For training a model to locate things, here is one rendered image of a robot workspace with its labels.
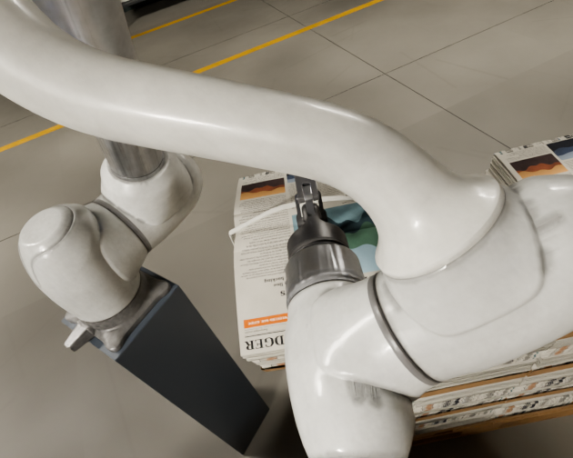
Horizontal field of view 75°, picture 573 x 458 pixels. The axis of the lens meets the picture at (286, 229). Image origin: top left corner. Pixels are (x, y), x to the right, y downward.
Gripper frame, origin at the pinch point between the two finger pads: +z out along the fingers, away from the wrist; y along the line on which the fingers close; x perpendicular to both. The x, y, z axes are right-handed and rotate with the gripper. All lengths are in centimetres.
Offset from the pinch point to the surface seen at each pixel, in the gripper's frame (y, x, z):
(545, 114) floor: 114, 171, 171
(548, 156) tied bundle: 22, 55, 18
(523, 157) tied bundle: 22, 50, 19
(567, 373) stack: 74, 60, -10
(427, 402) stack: 74, 23, -12
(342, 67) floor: 106, 58, 294
